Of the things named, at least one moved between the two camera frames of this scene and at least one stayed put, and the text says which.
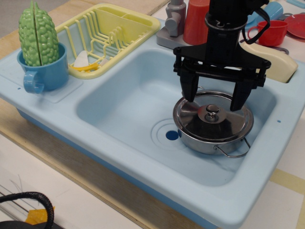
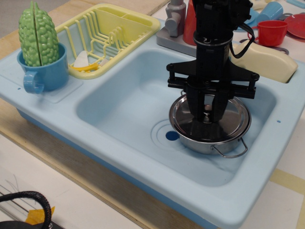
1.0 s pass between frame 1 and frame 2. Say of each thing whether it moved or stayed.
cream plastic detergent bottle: stayed
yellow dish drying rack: stayed
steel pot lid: stayed
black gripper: moved
